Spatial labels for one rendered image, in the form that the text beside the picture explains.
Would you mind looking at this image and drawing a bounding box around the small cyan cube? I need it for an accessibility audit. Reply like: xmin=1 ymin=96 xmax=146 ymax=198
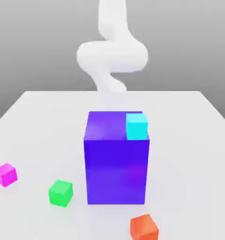
xmin=126 ymin=113 xmax=149 ymax=141

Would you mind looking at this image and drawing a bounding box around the small green cube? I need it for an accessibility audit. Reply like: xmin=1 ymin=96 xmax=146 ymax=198
xmin=48 ymin=179 xmax=74 ymax=208

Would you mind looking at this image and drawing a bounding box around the small orange cube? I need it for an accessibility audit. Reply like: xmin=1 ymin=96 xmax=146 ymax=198
xmin=129 ymin=214 xmax=159 ymax=240

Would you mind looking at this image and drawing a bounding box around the small magenta cube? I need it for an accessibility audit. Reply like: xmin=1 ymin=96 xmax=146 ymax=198
xmin=0 ymin=163 xmax=19 ymax=188

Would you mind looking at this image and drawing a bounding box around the large purple box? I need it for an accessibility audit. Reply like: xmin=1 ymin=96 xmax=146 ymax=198
xmin=83 ymin=111 xmax=150 ymax=205

